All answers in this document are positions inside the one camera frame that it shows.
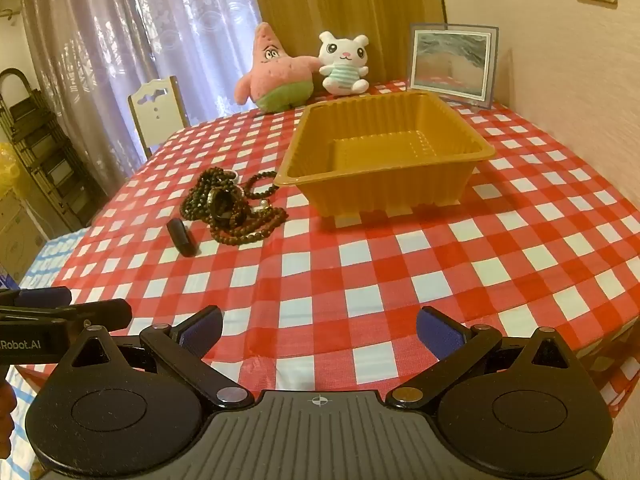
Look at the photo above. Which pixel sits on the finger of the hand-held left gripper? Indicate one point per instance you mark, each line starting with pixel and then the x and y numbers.
pixel 107 312
pixel 45 296

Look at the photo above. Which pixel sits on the sheer lace curtain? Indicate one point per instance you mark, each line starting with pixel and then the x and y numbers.
pixel 100 35

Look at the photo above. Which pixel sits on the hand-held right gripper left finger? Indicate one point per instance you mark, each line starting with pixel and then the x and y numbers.
pixel 202 332

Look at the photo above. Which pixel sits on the yellow plastic bag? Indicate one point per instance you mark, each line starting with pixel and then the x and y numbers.
pixel 7 170

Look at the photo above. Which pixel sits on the cream wooden chair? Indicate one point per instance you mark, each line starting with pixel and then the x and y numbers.
pixel 155 110

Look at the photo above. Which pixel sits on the framed picture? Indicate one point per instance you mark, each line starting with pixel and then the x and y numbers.
pixel 450 60

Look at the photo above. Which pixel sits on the black bangle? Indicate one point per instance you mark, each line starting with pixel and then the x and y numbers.
pixel 215 206

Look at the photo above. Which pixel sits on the wooden door panel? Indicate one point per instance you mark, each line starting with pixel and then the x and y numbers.
pixel 350 0

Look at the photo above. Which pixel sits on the dark wooden rack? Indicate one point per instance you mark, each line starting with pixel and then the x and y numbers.
pixel 45 155

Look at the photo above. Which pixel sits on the red checkered tablecloth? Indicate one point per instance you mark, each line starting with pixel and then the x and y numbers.
pixel 350 270

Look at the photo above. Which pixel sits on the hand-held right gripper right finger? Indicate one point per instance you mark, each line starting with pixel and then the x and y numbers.
pixel 440 332

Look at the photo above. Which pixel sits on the white bear plush toy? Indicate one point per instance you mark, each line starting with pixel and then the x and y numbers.
pixel 342 55

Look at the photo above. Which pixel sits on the person's left hand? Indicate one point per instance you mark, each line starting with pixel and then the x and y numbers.
pixel 6 410

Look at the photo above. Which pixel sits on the yellow plastic tray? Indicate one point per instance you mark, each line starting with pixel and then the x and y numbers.
pixel 385 195

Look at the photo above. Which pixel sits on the pink starfish plush toy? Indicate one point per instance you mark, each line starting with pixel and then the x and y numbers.
pixel 272 75

